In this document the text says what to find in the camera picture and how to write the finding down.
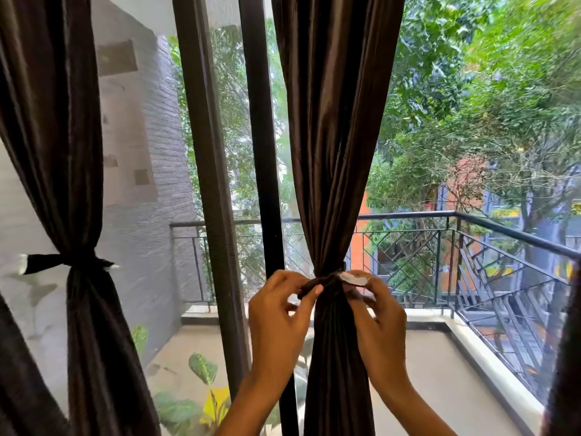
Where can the person's right hand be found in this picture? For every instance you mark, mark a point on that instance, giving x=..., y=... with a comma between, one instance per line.
x=383, y=331

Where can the person's left hand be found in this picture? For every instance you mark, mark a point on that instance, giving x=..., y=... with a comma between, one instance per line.
x=277, y=336

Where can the dark brown curtain tie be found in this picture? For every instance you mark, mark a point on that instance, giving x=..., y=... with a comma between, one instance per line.
x=354, y=279
x=43, y=262

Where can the person's left forearm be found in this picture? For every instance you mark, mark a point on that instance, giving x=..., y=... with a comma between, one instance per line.
x=245, y=413

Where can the large green plant leaves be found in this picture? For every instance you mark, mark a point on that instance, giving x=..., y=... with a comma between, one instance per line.
x=204, y=367

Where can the black metal balcony railing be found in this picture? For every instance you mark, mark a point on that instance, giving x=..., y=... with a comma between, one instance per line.
x=499, y=229

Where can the paper notices on window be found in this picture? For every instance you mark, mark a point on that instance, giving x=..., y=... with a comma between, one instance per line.
x=129, y=140

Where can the green trees outside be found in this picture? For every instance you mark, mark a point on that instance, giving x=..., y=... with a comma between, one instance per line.
x=476, y=86

